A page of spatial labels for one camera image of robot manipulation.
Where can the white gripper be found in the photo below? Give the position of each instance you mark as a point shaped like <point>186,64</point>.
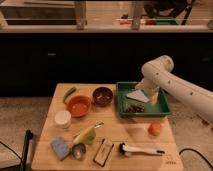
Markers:
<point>150,88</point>

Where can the green plastic tray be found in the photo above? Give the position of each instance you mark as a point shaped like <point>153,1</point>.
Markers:
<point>135,103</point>

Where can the white triangular cloth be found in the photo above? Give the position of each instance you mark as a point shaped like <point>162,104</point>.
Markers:
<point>138,95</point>

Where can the green pepper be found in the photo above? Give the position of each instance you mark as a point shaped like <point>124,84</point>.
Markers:
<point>69,92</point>

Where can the blue sponge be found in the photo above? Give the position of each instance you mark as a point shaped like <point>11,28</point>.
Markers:
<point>60,148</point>

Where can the orange fruit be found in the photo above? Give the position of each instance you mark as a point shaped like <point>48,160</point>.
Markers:
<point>155,129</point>

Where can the dark maroon bowl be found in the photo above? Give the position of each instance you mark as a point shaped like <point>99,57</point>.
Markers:
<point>102,96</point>

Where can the white cup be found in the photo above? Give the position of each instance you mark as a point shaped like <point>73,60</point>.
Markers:
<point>63,119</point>

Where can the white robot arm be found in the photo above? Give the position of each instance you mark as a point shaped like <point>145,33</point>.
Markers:
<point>157,74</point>

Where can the dark red grapes bunch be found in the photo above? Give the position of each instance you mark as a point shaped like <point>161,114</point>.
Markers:
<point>135,109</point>

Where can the white handled dish brush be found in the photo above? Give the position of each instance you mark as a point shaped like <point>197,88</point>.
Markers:
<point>128,150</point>

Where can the orange bowl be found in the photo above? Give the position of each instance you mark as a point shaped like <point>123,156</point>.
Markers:
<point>79,106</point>

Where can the black stand left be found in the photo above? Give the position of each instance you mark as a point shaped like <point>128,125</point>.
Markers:
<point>28,137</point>

